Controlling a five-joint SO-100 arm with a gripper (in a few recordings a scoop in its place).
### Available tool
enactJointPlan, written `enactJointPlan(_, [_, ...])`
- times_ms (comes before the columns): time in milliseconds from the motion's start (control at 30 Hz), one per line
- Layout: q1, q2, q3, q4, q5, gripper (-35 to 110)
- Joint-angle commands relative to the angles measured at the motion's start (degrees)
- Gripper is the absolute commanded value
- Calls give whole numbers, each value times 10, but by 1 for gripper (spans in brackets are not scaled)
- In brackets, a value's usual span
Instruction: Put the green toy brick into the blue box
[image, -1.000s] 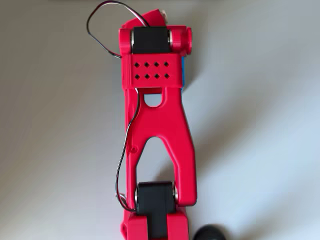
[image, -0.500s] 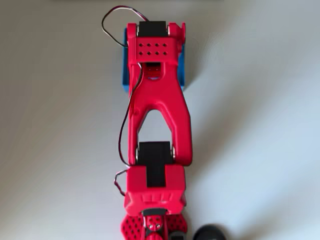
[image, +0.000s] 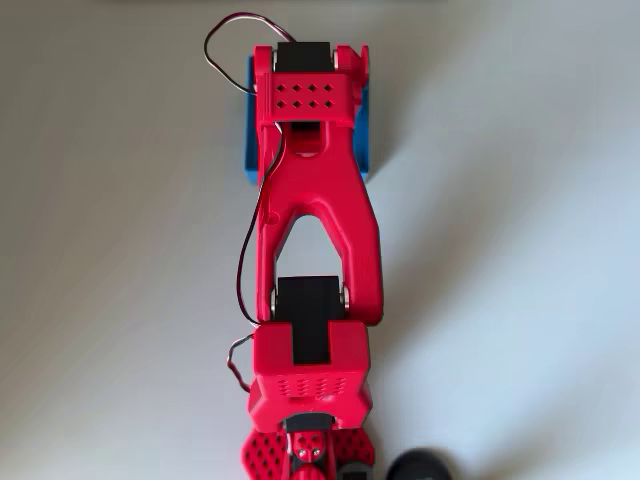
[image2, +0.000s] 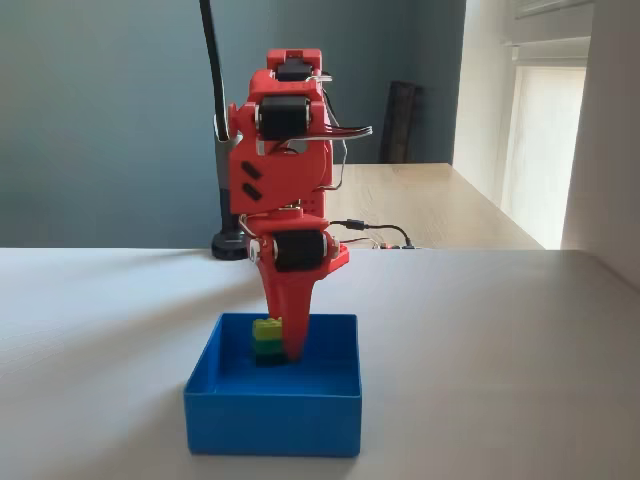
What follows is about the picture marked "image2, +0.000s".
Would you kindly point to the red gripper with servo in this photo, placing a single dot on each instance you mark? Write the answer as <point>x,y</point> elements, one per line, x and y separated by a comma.
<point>299,251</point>

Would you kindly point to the green lego block stack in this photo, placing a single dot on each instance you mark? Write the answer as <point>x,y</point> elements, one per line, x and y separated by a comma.
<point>265,340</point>

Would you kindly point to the red robot arm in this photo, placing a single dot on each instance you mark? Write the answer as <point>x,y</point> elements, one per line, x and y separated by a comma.
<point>280,170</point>

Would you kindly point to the blue box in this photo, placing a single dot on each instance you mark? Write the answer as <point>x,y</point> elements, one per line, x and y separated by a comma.
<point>272,425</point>

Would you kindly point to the small motor controller board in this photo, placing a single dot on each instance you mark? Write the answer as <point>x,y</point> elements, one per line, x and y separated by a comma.
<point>385,245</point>

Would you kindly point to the black round object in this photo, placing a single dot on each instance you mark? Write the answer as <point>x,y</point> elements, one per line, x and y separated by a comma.
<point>216,70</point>

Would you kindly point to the white window blind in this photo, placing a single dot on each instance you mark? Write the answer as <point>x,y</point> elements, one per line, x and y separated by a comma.
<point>545,150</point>

